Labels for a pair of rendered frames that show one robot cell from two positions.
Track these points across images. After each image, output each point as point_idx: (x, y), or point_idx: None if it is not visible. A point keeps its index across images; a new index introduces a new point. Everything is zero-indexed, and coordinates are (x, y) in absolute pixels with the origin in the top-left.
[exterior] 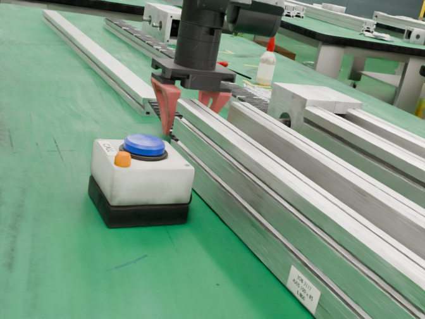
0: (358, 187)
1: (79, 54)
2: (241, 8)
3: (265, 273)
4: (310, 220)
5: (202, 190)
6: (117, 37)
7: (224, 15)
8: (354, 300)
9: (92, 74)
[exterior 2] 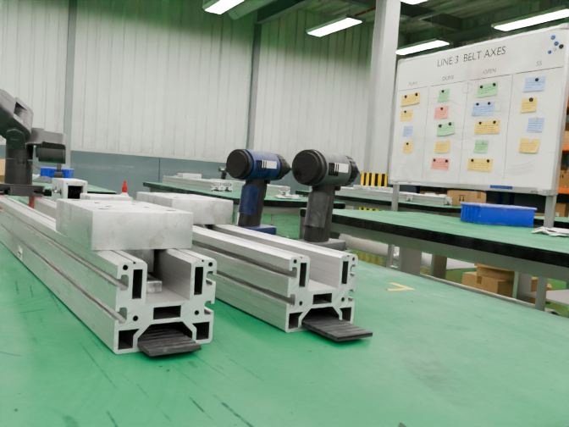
0: None
1: None
2: (39, 147)
3: (13, 257)
4: (25, 223)
5: (2, 239)
6: (25, 202)
7: (31, 152)
8: (26, 241)
9: None
